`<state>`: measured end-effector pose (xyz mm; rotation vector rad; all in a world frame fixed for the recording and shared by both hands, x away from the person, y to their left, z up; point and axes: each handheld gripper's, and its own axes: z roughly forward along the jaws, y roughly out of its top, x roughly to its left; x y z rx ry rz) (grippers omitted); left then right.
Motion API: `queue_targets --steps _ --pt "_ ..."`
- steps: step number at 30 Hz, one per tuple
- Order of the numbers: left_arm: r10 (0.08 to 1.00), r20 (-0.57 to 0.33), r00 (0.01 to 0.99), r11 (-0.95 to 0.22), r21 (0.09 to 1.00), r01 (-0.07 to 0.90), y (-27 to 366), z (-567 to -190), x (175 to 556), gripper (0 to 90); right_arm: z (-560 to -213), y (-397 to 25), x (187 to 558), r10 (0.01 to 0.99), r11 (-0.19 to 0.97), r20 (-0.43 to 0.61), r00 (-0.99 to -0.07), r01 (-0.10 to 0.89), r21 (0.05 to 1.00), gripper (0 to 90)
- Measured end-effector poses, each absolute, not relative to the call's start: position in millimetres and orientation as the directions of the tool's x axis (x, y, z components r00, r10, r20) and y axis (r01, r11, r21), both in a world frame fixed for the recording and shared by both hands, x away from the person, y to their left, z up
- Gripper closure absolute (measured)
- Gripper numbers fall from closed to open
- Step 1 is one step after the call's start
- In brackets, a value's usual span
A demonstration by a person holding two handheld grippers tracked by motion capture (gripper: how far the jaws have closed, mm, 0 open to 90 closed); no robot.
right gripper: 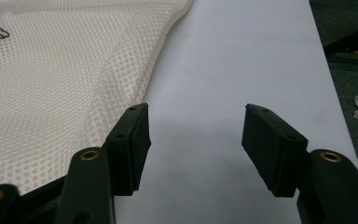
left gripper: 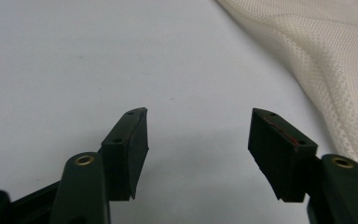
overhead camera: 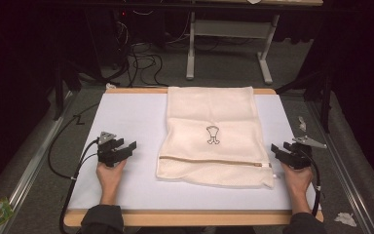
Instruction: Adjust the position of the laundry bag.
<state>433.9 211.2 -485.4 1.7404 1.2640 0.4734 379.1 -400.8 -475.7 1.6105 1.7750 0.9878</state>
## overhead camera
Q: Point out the black metal stand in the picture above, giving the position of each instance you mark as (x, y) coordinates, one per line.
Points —
(326, 97)
(58, 91)

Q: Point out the person's left hand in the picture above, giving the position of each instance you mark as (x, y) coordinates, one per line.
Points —
(109, 180)

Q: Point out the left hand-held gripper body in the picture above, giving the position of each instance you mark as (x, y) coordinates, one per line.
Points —
(110, 156)

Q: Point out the person's right hand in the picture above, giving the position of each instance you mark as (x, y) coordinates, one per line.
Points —
(298, 182)

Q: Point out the crumpled white tissue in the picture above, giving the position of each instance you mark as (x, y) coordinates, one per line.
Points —
(345, 219)

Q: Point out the metal floor rail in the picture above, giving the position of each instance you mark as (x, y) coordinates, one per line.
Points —
(29, 169)
(344, 169)

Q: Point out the small white paper scrap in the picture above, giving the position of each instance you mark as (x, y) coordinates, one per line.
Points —
(302, 124)

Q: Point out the white table mat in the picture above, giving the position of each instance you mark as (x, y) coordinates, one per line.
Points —
(126, 113)

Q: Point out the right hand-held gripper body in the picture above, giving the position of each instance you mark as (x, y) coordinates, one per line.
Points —
(300, 157)

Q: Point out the cream mesh laundry bag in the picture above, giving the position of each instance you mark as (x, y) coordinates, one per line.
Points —
(211, 107)

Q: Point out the white metal desk frame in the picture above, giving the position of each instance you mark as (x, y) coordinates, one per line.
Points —
(230, 29)

